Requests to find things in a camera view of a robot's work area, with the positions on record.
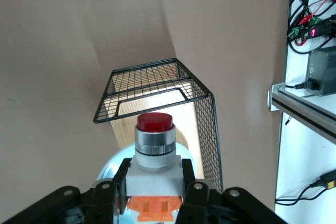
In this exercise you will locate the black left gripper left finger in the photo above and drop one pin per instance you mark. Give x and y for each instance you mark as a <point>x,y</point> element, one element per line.
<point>102,203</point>

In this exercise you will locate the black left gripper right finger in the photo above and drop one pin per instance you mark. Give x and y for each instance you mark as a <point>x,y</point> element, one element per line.
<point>197,203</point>

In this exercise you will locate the orange white part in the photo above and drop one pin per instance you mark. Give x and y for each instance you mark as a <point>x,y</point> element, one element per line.
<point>155,182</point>

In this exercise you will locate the black adapter with yellow label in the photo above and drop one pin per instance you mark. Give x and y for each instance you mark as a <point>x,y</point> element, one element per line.
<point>329,179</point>

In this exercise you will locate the aluminium extrusion beam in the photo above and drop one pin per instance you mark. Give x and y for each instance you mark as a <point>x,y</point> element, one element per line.
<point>304,106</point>

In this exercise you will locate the brown table cover sheet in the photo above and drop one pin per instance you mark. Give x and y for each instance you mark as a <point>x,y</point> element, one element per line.
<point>65,37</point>

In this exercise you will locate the grey power supply box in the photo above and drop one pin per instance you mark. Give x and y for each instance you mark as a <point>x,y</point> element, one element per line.
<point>323,69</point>

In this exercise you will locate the black device with red light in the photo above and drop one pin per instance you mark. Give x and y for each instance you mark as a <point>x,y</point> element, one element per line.
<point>321,30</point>

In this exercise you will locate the red alligator clip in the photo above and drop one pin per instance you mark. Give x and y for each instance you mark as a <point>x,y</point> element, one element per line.
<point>305,19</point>

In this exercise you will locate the silver corner bracket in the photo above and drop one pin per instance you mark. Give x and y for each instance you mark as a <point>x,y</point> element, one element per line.
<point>274,98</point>

